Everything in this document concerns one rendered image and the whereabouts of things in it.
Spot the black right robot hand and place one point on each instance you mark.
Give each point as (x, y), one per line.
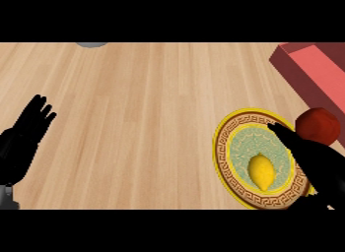
(325, 164)

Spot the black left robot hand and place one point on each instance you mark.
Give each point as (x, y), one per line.
(20, 141)

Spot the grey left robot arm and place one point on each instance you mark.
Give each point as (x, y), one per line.
(1, 197)

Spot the yellow lemon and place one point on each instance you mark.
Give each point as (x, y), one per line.
(263, 171)

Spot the yellow patterned plate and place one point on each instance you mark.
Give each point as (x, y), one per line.
(238, 154)

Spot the red open box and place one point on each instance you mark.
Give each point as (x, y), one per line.
(325, 75)

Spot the red round fruit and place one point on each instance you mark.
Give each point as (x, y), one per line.
(319, 126)

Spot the grey round object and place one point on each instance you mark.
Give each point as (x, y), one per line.
(91, 44)

